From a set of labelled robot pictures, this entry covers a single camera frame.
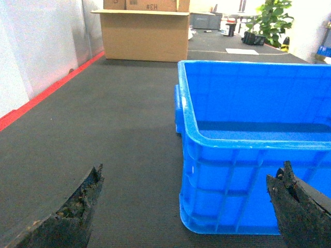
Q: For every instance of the grey storage bin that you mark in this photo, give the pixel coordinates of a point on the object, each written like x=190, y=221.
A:
x=205, y=20

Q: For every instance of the open cardboard box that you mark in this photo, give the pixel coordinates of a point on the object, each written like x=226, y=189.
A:
x=145, y=30

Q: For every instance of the black table mat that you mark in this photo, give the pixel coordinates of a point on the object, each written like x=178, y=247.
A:
x=120, y=114

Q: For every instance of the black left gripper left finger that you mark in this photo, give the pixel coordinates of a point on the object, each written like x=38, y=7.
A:
x=71, y=224

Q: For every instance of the red table edge strip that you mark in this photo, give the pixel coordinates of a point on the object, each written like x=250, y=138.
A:
x=14, y=115

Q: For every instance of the green potted plant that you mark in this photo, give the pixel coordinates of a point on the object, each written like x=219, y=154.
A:
x=272, y=21

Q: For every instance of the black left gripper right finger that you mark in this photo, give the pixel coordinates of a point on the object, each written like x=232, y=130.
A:
x=302, y=212

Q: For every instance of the large blue plastic crate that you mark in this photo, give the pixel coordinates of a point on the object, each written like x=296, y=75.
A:
x=239, y=122

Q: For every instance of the white paper sheet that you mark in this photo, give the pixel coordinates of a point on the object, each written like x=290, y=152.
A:
x=242, y=51

